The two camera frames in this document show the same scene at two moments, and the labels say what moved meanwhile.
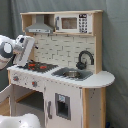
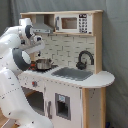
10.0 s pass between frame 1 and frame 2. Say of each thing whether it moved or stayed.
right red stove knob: stayed
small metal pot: moved
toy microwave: stayed
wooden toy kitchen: stayed
